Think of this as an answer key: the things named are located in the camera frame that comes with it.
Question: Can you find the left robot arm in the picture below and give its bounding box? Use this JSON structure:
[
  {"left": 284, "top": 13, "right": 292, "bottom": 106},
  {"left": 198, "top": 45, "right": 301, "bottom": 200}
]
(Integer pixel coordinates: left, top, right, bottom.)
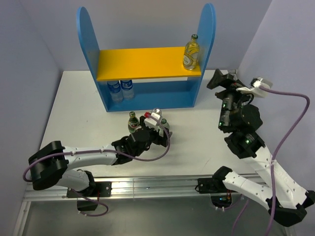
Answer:
[{"left": 23, "top": 113, "right": 172, "bottom": 197}]

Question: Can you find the purple cable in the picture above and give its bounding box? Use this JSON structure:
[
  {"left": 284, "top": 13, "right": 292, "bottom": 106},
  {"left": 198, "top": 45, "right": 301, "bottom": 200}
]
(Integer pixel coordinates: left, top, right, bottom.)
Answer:
[
  {"left": 23, "top": 117, "right": 171, "bottom": 218},
  {"left": 231, "top": 85, "right": 310, "bottom": 236}
]

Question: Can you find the blue and yellow shelf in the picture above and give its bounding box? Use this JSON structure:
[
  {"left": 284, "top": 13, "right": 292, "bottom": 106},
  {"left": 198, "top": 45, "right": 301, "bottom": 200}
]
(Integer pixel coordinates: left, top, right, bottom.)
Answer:
[{"left": 76, "top": 3, "right": 216, "bottom": 112}]

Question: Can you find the left green Perrier bottle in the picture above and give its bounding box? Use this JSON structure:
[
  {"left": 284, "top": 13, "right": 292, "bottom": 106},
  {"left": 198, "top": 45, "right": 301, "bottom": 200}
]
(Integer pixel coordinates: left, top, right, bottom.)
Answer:
[{"left": 128, "top": 111, "right": 140, "bottom": 133}]

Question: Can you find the water bottle blue label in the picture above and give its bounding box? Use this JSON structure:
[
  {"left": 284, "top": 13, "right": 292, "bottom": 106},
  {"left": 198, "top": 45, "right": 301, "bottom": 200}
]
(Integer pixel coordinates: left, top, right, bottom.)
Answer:
[
  {"left": 120, "top": 80, "right": 134, "bottom": 100},
  {"left": 107, "top": 80, "right": 124, "bottom": 103}
]

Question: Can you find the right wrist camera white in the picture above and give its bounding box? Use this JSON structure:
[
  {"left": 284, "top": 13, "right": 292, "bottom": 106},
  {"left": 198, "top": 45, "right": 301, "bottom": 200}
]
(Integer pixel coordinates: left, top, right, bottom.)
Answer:
[{"left": 236, "top": 77, "right": 273, "bottom": 98}]

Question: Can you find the clear Chang bottle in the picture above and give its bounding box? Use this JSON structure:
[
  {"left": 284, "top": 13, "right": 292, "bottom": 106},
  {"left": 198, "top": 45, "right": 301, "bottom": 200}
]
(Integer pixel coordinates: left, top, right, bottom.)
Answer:
[
  {"left": 183, "top": 34, "right": 200, "bottom": 70},
  {"left": 161, "top": 118, "right": 170, "bottom": 130}
]

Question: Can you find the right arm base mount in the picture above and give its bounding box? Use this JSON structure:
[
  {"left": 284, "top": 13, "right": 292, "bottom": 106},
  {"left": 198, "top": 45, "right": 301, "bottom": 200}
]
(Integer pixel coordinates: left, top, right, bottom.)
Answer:
[{"left": 195, "top": 177, "right": 232, "bottom": 210}]

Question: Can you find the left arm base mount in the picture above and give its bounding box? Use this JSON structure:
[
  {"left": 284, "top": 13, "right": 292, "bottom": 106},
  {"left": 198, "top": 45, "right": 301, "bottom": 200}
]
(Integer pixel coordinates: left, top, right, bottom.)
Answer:
[{"left": 66, "top": 181, "right": 112, "bottom": 217}]

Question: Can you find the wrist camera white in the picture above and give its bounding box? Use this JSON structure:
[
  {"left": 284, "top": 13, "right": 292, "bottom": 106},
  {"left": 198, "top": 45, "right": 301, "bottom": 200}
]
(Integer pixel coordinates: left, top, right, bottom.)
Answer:
[
  {"left": 144, "top": 112, "right": 162, "bottom": 131},
  {"left": 236, "top": 77, "right": 273, "bottom": 98}
]

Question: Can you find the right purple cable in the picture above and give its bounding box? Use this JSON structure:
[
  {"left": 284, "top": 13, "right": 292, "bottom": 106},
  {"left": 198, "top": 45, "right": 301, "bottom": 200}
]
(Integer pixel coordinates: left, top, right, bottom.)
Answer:
[{"left": 231, "top": 85, "right": 310, "bottom": 236}]

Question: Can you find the right water bottle blue label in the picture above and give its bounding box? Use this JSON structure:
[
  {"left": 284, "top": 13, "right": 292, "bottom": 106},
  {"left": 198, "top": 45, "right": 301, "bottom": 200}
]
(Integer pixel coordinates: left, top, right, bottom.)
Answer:
[{"left": 120, "top": 80, "right": 134, "bottom": 100}]

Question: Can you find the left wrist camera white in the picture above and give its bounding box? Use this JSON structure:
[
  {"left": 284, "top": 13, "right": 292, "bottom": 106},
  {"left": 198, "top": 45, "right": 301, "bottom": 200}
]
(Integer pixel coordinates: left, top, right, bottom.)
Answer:
[{"left": 144, "top": 112, "right": 162, "bottom": 131}]

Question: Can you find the aluminium rail frame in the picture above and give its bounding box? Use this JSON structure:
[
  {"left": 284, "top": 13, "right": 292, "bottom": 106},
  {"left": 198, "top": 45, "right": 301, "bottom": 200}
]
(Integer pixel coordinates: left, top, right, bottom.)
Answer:
[{"left": 12, "top": 69, "right": 296, "bottom": 236}]

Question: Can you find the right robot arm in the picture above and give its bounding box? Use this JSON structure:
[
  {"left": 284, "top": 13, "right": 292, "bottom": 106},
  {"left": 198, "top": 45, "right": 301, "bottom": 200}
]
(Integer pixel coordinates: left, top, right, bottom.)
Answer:
[{"left": 207, "top": 69, "right": 315, "bottom": 227}]

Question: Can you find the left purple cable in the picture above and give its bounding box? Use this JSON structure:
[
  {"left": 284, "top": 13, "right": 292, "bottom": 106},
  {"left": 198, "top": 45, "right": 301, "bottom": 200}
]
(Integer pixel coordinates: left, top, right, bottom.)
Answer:
[{"left": 23, "top": 117, "right": 171, "bottom": 218}]

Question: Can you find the silver blue can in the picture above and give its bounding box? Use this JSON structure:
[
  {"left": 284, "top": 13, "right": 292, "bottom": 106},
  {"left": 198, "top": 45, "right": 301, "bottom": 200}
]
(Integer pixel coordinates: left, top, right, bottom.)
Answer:
[{"left": 151, "top": 108, "right": 162, "bottom": 119}]

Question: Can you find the left water bottle blue label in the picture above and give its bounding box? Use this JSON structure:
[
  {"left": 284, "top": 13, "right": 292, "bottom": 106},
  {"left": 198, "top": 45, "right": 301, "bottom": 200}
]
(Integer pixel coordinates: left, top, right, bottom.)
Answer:
[{"left": 107, "top": 80, "right": 124, "bottom": 103}]

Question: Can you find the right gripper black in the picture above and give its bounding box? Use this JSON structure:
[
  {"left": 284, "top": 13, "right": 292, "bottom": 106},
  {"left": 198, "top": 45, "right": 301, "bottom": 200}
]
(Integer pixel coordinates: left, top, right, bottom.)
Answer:
[{"left": 205, "top": 68, "right": 253, "bottom": 128}]

